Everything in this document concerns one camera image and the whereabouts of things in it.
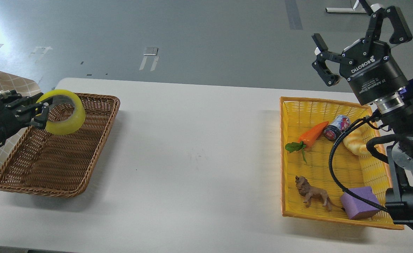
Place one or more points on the white metal stand base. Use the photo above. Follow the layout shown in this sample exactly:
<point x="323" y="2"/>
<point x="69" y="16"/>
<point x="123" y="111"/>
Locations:
<point x="354" y="8"/>

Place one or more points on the brown toy lion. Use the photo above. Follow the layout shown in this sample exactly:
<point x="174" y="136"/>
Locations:
<point x="309" y="192"/>

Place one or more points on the purple foam block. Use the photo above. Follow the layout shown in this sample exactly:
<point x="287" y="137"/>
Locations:
<point x="357" y="209"/>

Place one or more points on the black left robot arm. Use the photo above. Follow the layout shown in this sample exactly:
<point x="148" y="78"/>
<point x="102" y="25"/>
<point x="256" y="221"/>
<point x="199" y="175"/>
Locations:
<point x="18" y="112"/>

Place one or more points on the yellow plastic basket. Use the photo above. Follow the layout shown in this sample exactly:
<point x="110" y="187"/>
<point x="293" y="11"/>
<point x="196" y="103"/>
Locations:
<point x="298" y="115"/>

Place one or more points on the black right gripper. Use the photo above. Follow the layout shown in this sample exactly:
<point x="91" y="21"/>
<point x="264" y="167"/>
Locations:
<point x="375" y="73"/>

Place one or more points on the toy croissant bread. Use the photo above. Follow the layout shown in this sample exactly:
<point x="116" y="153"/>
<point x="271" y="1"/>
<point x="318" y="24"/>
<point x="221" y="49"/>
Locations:
<point x="356" y="143"/>

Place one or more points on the brown wicker basket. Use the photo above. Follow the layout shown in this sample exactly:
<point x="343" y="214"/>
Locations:
<point x="46" y="164"/>

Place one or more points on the orange toy carrot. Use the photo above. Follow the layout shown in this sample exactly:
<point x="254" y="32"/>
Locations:
<point x="306" y="140"/>

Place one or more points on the yellow tape roll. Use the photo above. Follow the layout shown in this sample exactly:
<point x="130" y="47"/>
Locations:
<point x="69" y="123"/>

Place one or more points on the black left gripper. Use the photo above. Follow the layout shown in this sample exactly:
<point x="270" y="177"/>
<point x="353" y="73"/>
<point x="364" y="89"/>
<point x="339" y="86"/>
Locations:
<point x="11" y="122"/>

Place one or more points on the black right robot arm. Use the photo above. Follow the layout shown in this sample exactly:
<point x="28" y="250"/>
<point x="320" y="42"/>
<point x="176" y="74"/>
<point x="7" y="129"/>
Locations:
<point x="394" y="111"/>

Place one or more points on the small soda can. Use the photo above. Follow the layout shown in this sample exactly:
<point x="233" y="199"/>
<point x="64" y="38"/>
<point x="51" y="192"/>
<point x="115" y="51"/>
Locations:
<point x="337" y="127"/>

